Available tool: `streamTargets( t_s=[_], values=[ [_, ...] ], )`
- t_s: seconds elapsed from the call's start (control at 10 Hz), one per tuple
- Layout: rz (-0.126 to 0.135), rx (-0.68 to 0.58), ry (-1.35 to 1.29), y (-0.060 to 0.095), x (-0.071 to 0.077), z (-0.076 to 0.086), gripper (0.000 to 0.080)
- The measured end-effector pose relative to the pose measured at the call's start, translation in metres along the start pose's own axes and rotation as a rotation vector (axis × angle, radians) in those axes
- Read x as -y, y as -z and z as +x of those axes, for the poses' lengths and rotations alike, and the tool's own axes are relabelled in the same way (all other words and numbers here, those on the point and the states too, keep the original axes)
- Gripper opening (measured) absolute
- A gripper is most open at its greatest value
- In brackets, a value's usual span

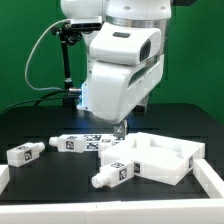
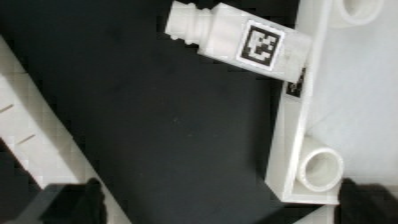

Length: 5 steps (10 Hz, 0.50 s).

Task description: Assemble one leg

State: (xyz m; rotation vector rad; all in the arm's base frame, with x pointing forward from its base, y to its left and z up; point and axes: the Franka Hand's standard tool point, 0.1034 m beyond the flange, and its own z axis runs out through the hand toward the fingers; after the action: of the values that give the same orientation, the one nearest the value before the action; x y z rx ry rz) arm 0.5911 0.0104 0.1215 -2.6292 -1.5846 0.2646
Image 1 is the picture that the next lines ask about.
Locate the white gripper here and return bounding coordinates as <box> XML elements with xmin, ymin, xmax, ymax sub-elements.
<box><xmin>89</xmin><ymin>23</ymin><xmax>164</xmax><ymax>138</ymax></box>

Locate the white square table top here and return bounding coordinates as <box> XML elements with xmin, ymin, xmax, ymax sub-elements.
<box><xmin>101</xmin><ymin>132</ymin><xmax>205</xmax><ymax>185</ymax></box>

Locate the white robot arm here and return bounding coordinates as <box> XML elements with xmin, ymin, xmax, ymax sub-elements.
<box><xmin>60</xmin><ymin>0</ymin><xmax>173</xmax><ymax>137</ymax></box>

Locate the white marker sheet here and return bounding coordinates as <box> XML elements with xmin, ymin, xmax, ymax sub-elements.
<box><xmin>77</xmin><ymin>134</ymin><xmax>122</xmax><ymax>151</ymax></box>

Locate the white U-shaped fence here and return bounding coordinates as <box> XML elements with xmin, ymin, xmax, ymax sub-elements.
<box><xmin>0</xmin><ymin>159</ymin><xmax>224</xmax><ymax>224</ymax></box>

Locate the black cable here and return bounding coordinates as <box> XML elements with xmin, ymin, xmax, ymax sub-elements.
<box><xmin>0</xmin><ymin>89</ymin><xmax>81</xmax><ymax>116</ymax></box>

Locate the black camera stand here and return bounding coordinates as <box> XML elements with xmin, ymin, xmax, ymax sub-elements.
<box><xmin>51</xmin><ymin>22</ymin><xmax>81</xmax><ymax>108</ymax></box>

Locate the grey camera on stand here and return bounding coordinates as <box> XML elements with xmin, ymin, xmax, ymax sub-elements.
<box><xmin>70</xmin><ymin>16</ymin><xmax>103</xmax><ymax>31</ymax></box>

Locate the grey camera cable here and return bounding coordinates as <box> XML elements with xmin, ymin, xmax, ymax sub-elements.
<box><xmin>24</xmin><ymin>18</ymin><xmax>72</xmax><ymax>92</ymax></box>

